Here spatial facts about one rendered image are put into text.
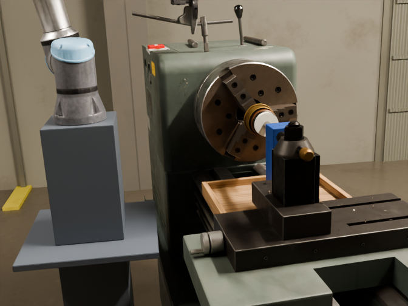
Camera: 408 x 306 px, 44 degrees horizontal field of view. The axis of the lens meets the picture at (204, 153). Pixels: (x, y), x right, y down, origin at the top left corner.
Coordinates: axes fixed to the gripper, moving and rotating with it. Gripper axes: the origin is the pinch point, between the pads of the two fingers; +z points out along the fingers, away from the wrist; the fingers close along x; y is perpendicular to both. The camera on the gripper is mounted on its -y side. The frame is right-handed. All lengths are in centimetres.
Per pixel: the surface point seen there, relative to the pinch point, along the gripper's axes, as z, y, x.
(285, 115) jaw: 24.7, -20.9, 29.5
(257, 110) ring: 21.2, -10.4, 35.2
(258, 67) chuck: 10.8, -14.8, 23.5
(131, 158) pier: 106, 15, -212
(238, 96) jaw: 18.0, -6.5, 29.6
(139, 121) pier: 77, 7, -211
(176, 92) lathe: 19.1, 8.6, 8.0
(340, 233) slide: 36, -11, 87
